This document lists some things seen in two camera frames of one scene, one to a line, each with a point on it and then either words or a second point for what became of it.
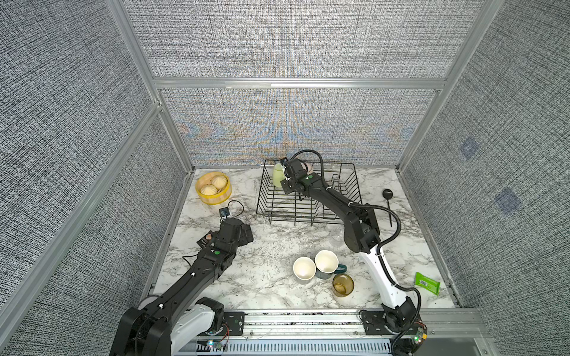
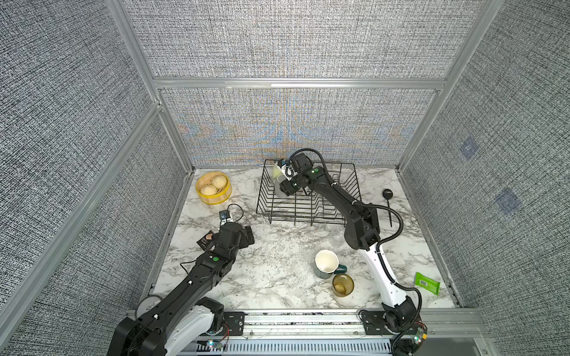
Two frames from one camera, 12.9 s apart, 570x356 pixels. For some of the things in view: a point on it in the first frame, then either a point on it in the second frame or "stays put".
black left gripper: (243, 239) stays put
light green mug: (278, 175) stays put
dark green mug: (326, 265) stays put
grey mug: (304, 269) → (280, 179)
